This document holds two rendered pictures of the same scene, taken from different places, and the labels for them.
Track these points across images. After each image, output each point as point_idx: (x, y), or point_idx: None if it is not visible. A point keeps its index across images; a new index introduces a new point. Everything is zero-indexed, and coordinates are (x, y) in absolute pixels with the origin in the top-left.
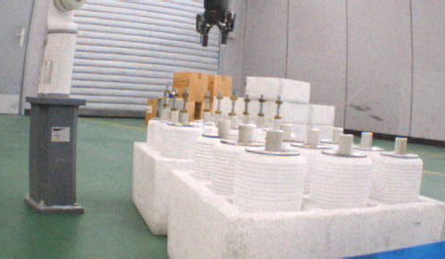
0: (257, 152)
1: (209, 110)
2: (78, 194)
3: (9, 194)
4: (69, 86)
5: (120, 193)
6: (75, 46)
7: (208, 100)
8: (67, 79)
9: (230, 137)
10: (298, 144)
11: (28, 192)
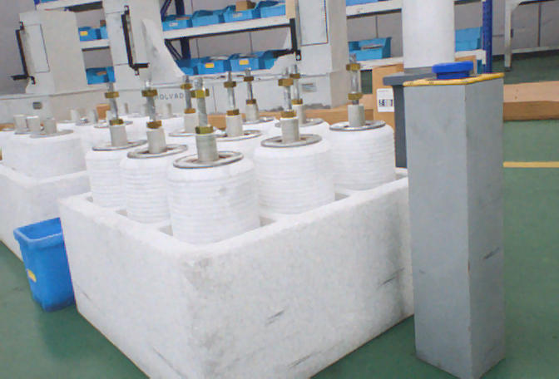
0: (131, 111)
1: (282, 112)
2: (521, 260)
3: (525, 210)
4: (407, 57)
5: (521, 308)
6: None
7: (284, 89)
8: (403, 47)
9: (158, 115)
10: (105, 120)
11: (540, 223)
